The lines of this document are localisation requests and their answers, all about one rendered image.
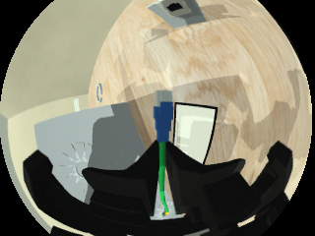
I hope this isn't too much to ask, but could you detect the white rectangle with black outline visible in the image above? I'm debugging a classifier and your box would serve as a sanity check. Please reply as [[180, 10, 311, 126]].
[[174, 104, 215, 164]]

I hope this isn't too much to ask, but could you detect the blue network plug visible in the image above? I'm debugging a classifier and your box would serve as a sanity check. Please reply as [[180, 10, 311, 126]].
[[154, 90, 174, 143]]

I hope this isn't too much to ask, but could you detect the green network cable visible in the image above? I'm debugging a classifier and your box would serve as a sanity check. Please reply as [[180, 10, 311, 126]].
[[159, 142, 168, 215]]

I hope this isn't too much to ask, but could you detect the cream rectangular block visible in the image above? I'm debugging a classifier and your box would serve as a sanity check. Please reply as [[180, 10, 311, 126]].
[[156, 0, 192, 18]]

